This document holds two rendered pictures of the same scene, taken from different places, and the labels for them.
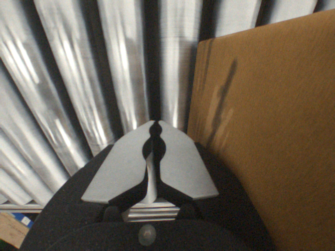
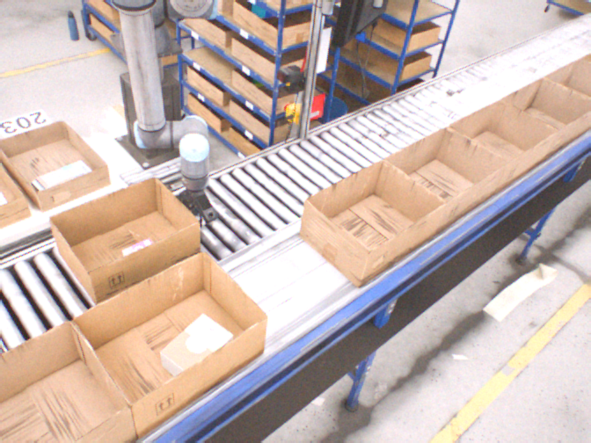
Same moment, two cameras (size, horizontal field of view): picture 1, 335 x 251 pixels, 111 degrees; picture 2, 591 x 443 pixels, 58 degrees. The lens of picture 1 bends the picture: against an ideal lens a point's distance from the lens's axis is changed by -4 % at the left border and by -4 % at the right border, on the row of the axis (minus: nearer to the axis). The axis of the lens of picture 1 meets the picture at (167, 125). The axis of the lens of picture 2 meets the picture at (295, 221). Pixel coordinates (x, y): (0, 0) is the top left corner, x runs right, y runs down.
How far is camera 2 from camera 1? 183 cm
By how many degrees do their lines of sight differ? 35
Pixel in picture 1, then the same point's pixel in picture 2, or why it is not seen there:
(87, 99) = (222, 229)
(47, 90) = (236, 227)
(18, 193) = (238, 176)
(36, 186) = (230, 185)
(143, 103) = (205, 237)
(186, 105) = not seen: hidden behind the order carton
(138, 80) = (210, 241)
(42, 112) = (234, 220)
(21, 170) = (238, 192)
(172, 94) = not seen: hidden behind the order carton
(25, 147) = (237, 205)
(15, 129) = (242, 210)
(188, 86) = not seen: hidden behind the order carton
